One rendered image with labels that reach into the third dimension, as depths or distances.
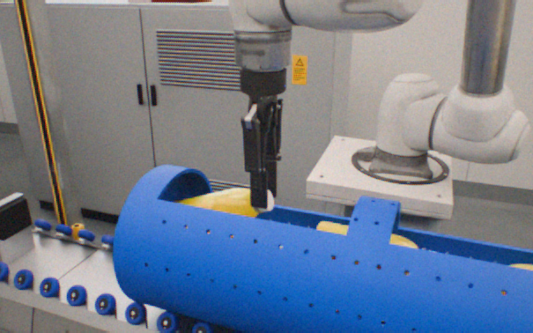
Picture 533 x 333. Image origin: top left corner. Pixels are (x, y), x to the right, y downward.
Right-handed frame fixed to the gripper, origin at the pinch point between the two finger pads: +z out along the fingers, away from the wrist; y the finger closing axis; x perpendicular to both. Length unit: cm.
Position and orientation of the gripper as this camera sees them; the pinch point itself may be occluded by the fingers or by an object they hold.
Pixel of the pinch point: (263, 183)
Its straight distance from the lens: 80.8
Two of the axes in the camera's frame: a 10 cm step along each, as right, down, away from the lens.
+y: -3.6, 3.7, -8.6
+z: 0.1, 9.2, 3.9
